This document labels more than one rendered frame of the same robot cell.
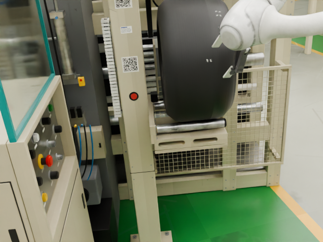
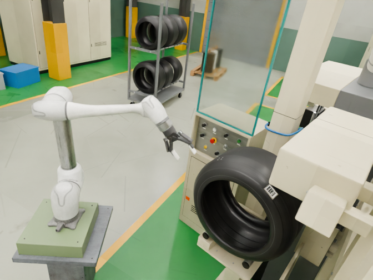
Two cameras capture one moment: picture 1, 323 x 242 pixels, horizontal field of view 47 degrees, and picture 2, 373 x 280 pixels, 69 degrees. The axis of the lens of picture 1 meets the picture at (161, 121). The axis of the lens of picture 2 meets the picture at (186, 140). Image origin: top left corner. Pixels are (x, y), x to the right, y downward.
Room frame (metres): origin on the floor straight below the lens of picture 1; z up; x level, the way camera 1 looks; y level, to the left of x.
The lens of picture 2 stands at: (2.18, -1.34, 2.19)
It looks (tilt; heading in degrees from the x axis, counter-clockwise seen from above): 29 degrees down; 128
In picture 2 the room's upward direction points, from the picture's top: 8 degrees clockwise
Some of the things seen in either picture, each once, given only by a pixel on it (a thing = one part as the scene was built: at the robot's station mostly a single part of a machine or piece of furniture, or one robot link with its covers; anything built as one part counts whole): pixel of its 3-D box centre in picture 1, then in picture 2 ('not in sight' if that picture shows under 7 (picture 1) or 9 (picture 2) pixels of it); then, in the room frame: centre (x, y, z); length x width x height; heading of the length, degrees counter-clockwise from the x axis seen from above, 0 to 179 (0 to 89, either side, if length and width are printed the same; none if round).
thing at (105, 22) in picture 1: (113, 69); not in sight; (1.69, 0.21, 1.19); 0.05 x 0.04 x 0.48; 2
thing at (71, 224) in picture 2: not in sight; (65, 216); (0.83, -0.79, 0.78); 0.22 x 0.18 x 0.06; 128
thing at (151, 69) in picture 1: (140, 67); (319, 231); (2.13, 0.10, 1.05); 0.20 x 0.15 x 0.30; 92
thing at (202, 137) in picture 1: (189, 137); (219, 228); (1.61, -0.13, 0.84); 0.36 x 0.09 x 0.06; 92
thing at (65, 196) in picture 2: not in sight; (65, 198); (0.81, -0.77, 0.92); 0.18 x 0.16 x 0.22; 141
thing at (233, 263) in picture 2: (186, 131); (236, 244); (1.75, -0.13, 0.80); 0.37 x 0.36 x 0.02; 2
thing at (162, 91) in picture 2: not in sight; (160, 56); (-1.68, 2.44, 0.96); 1.30 x 0.62 x 1.92; 107
